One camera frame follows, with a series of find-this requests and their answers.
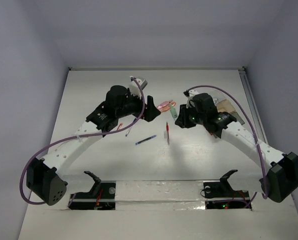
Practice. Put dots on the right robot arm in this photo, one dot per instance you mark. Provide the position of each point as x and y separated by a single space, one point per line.
278 176

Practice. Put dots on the blue ballpoint pen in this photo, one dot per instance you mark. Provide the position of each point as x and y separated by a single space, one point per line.
129 129

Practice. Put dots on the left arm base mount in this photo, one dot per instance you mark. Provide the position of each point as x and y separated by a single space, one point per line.
99 190

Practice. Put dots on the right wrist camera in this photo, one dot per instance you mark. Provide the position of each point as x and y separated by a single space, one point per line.
190 93

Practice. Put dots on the blue ink refill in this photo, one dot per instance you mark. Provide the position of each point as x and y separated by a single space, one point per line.
145 140

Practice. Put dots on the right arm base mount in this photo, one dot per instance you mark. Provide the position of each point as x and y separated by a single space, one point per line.
219 188

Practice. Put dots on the stationery organizer box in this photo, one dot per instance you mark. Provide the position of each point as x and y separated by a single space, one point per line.
224 105

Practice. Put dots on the red gel pen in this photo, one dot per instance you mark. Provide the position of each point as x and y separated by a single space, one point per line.
167 133

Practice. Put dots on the green correction tape pen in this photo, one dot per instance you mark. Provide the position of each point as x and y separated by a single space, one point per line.
173 112

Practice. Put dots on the pink highlighter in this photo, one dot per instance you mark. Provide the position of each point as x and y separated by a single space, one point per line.
164 104

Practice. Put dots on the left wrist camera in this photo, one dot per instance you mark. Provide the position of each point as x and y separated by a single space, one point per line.
137 85

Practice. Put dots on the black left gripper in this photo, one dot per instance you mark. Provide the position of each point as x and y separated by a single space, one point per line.
150 112

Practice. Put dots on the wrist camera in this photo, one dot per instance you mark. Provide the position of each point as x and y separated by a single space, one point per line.
137 85
190 93

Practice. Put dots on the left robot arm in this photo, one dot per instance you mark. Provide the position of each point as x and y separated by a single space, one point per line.
44 176

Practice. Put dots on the orange highlighter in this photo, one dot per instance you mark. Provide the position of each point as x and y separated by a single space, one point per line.
167 108

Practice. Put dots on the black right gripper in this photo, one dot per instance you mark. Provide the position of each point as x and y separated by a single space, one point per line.
182 120

